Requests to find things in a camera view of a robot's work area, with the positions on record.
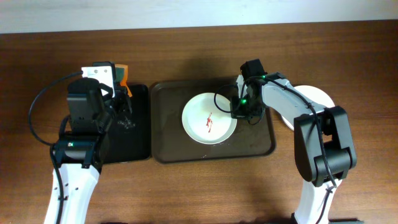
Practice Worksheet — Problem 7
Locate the white plate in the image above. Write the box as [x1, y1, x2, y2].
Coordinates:
[276, 85, 335, 131]
[182, 93, 237, 145]

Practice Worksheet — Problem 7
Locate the green orange sponge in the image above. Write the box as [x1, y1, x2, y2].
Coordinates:
[115, 64, 132, 97]

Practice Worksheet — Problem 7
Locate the white plate front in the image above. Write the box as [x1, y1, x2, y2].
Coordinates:
[276, 85, 335, 131]

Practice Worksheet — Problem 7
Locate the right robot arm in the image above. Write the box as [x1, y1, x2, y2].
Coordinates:
[229, 59, 357, 223]

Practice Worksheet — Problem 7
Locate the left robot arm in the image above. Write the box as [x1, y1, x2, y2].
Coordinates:
[45, 78, 131, 223]

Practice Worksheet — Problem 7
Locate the black plastic tray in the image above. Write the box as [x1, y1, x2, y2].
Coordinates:
[104, 85, 151, 164]

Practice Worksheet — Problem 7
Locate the brown serving tray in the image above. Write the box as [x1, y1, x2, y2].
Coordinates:
[150, 77, 276, 164]

